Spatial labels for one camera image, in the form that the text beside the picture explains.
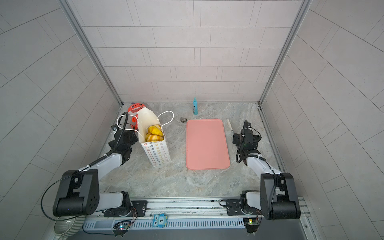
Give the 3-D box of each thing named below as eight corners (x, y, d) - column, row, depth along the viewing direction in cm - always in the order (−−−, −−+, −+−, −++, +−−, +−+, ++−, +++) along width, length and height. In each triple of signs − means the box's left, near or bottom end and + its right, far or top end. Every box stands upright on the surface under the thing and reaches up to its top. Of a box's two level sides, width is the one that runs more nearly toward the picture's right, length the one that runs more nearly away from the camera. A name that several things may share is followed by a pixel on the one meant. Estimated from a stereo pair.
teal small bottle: (193, 114, 112) (193, 104, 103) (193, 103, 120) (193, 92, 111) (197, 114, 112) (197, 104, 103) (197, 103, 120) (197, 92, 111)
